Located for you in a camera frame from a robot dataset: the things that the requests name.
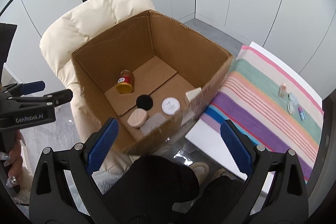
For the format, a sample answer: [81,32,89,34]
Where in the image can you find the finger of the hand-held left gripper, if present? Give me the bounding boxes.
[0,81,46,96]
[7,89,74,109]

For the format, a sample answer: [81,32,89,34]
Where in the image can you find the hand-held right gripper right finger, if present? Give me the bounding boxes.
[220,120,309,224]

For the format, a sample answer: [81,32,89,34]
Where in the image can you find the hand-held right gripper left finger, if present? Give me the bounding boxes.
[29,118,119,224]

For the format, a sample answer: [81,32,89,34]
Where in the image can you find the beige oval makeup sponge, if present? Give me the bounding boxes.
[127,109,148,128]

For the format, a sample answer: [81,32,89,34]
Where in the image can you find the black round powder puff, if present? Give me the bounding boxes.
[136,94,153,111]

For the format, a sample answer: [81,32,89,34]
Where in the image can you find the cream square cosmetic box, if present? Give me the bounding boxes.
[185,87,202,104]

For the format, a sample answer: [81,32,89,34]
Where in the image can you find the white round cosmetic jar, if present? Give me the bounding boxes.
[161,97,181,115]

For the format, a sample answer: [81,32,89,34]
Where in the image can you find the brown cardboard box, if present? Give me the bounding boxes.
[71,9,234,156]

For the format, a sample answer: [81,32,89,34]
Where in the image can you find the person's left hand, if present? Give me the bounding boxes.
[0,131,27,194]

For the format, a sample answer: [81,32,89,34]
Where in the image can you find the person's beige shoe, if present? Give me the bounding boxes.
[189,162,210,186]
[213,168,235,180]

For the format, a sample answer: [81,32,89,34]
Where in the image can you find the striped pastel cloth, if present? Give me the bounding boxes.
[201,46,324,184]

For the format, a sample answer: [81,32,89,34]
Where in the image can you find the clear plastic wrap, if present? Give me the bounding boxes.
[168,136,201,165]

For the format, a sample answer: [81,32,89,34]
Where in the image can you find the translucent square plastic lid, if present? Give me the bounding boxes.
[140,113,168,135]

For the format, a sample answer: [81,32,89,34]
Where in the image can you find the red jar with gold lid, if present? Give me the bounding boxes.
[116,70,134,94]

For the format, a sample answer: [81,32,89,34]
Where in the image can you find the person's black pants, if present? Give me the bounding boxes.
[102,156,247,224]

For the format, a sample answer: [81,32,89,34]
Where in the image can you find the cream padded chair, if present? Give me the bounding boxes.
[39,0,156,180]

